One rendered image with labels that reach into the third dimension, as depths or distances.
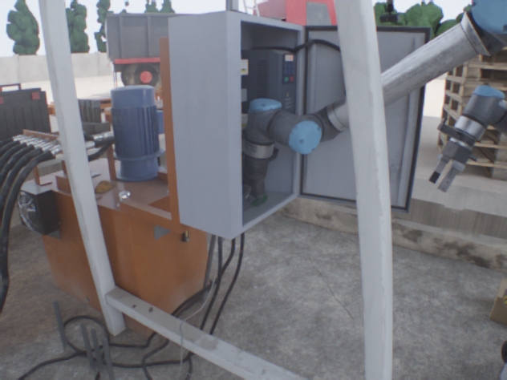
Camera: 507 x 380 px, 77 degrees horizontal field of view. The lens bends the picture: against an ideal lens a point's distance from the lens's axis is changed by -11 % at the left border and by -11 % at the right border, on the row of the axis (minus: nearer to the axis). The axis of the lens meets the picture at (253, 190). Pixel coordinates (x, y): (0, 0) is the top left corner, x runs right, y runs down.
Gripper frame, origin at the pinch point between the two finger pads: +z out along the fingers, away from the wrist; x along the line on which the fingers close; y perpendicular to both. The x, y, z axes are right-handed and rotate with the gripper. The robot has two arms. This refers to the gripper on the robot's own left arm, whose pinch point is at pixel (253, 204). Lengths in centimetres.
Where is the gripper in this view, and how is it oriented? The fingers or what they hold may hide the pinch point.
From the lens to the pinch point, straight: 121.5
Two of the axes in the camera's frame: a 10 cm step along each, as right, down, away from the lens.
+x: 7.9, 4.1, -4.6
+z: -1.3, 8.5, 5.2
